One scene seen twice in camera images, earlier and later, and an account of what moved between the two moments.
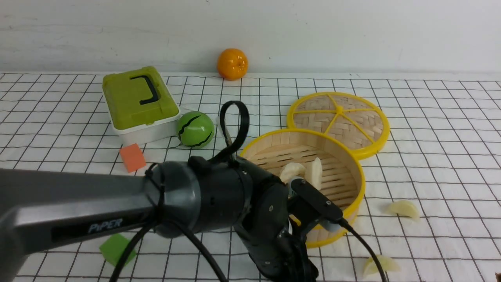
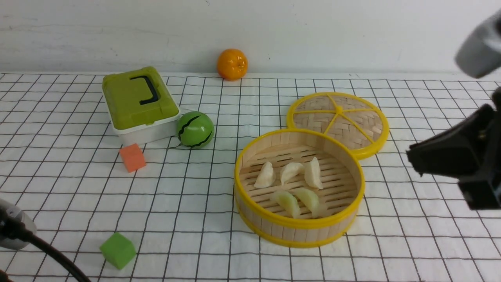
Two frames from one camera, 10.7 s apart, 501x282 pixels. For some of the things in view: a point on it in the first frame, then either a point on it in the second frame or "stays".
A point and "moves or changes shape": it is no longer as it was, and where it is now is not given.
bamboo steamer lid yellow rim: x=351 y=118 stays
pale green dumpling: x=386 y=263 to x=309 y=198
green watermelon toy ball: x=195 y=129 stays
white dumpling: x=404 y=208 moves or changes shape
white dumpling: x=313 y=173 stays
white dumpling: x=292 y=170 stays
